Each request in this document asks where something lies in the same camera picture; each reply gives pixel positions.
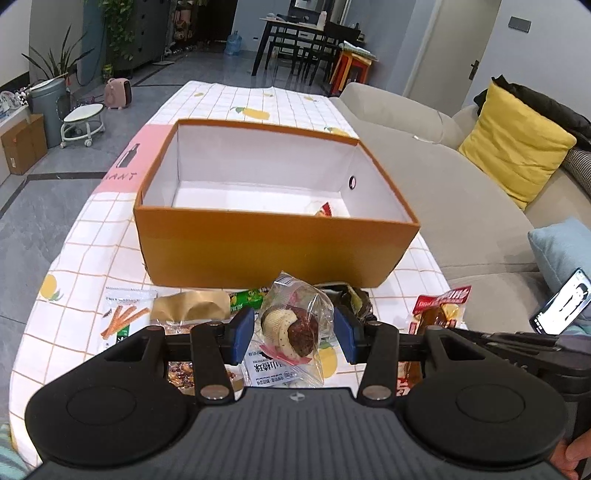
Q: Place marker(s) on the dark cabinet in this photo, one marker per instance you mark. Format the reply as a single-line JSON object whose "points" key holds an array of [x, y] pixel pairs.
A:
{"points": [[147, 32]]}

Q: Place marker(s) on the brown cardboard carton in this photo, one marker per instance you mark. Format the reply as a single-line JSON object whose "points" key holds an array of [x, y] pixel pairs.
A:
{"points": [[23, 145]]}

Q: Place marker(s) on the carrot stick snack packet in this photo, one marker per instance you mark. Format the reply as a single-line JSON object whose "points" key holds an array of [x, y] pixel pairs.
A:
{"points": [[124, 318]]}

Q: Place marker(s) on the white ball candy packet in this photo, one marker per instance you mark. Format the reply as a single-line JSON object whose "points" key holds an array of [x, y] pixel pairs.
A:
{"points": [[265, 369]]}

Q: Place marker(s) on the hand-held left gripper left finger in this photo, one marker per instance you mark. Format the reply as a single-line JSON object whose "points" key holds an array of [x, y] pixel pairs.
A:
{"points": [[242, 334]]}

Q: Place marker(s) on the black dining chair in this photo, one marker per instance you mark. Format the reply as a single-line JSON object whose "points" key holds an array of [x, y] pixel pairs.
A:
{"points": [[337, 41], [288, 48]]}

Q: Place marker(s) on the green sausage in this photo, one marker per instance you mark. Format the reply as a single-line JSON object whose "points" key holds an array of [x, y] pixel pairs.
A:
{"points": [[247, 299]]}

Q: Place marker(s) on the black jacket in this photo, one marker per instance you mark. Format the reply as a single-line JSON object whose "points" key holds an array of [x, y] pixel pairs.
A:
{"points": [[545, 106]]}

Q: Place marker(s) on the black dining table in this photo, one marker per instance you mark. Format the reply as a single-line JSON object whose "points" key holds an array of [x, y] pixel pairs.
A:
{"points": [[295, 26]]}

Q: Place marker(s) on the hanging green plant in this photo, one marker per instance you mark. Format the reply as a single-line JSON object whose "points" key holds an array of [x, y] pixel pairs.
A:
{"points": [[117, 23]]}

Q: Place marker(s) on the red brown snack packet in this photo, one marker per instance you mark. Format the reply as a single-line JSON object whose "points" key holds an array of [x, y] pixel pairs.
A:
{"points": [[438, 307]]}

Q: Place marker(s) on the potted plant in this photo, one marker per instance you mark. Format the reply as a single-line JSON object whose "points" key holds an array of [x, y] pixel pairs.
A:
{"points": [[55, 62]]}

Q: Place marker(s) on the white round stool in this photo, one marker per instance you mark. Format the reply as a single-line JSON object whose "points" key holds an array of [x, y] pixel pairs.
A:
{"points": [[83, 113]]}

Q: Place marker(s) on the smartphone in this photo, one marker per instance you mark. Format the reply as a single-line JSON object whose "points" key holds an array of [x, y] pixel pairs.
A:
{"points": [[565, 302]]}

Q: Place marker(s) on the checkered pillow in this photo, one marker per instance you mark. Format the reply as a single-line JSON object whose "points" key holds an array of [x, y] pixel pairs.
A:
{"points": [[577, 168]]}

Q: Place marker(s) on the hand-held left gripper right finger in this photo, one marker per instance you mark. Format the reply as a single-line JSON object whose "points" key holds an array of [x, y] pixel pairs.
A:
{"points": [[344, 334]]}

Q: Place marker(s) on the orange stool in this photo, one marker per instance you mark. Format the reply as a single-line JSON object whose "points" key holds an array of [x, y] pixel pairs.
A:
{"points": [[351, 69]]}

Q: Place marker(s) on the brown paper snack packet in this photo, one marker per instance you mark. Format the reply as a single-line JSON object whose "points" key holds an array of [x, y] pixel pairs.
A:
{"points": [[191, 307]]}

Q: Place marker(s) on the yellow pillow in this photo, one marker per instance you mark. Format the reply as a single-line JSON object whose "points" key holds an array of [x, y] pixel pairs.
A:
{"points": [[512, 143]]}

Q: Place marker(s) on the teal patterned cloth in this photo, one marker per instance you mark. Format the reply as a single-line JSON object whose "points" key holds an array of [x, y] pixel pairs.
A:
{"points": [[11, 454]]}

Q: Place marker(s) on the folded cloth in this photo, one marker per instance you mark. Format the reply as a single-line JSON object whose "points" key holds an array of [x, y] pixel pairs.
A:
{"points": [[358, 48]]}

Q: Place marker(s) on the clear red snack packet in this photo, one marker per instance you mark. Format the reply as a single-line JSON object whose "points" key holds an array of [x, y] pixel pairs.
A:
{"points": [[321, 210]]}

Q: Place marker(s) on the grey door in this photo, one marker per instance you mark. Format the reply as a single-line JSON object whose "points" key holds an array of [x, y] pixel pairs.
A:
{"points": [[452, 41]]}

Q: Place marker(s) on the brown nut snack packet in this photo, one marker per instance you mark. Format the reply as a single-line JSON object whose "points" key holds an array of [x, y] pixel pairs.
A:
{"points": [[178, 371]]}

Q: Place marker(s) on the beige sofa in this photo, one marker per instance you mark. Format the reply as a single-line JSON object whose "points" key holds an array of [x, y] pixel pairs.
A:
{"points": [[461, 207]]}

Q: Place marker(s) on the dark snack packet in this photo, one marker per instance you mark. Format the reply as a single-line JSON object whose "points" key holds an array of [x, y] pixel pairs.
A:
{"points": [[360, 302]]}

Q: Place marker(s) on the wall switch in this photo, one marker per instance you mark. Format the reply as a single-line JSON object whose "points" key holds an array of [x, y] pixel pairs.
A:
{"points": [[520, 23]]}

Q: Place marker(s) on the light blue pillow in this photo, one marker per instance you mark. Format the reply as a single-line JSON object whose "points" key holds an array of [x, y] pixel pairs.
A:
{"points": [[561, 251]]}

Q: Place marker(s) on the clear cupcake packet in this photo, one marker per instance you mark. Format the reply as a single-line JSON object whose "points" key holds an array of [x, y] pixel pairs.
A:
{"points": [[288, 327]]}

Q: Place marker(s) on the blue water bottle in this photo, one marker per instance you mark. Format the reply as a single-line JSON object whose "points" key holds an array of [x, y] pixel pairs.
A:
{"points": [[233, 45]]}

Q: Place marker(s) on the grey plant pot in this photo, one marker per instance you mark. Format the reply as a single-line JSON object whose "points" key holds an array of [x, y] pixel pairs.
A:
{"points": [[46, 110]]}

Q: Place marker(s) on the orange cardboard box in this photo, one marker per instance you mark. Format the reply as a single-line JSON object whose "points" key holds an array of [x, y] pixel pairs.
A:
{"points": [[277, 249]]}

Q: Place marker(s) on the pink heater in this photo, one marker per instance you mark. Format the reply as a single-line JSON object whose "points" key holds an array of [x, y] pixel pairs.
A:
{"points": [[117, 94]]}

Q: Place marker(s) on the person's right hand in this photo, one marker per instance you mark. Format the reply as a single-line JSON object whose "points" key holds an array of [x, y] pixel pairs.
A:
{"points": [[572, 459]]}

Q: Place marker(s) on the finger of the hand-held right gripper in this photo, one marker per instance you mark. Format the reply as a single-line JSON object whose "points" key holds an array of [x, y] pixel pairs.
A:
{"points": [[517, 339]]}

